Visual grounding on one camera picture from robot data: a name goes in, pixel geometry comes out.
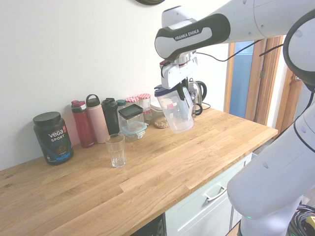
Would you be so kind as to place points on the pale green cabinet drawer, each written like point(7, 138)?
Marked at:
point(197, 211)

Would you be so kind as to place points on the dark under-counter appliance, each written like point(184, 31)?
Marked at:
point(153, 227)

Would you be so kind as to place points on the pink bottle with dark lid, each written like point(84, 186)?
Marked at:
point(98, 120)

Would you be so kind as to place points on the dark red water bottle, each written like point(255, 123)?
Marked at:
point(82, 125)

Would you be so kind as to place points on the black shaker bottle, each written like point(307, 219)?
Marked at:
point(110, 115)

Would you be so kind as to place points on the jar with red checkered lid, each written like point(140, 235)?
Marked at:
point(132, 100)
point(144, 100)

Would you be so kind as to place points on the black Vega protein tub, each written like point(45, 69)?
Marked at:
point(53, 140)

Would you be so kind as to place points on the clear faceted drinking glass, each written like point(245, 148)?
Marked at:
point(116, 150)

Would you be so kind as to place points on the glass food container teal lid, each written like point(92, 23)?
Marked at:
point(134, 130)

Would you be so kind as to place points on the square glass jar black lid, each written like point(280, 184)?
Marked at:
point(131, 115)

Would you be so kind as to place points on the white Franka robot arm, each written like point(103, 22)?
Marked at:
point(270, 19)

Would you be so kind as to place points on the clear pitcher with blue lid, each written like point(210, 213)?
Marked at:
point(176, 115)

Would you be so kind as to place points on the glass electric kettle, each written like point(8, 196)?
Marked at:
point(197, 96)

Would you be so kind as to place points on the small jar with green lid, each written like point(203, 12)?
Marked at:
point(121, 103)

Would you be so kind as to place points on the white-lidded jar of nuts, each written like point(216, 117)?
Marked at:
point(158, 118)

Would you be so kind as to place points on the black round wall object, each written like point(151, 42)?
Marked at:
point(150, 2)

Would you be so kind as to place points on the metal door hinge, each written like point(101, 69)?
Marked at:
point(262, 74)

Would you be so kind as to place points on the wooden door frame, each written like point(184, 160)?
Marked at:
point(261, 81)

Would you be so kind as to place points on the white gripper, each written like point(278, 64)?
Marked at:
point(176, 72)

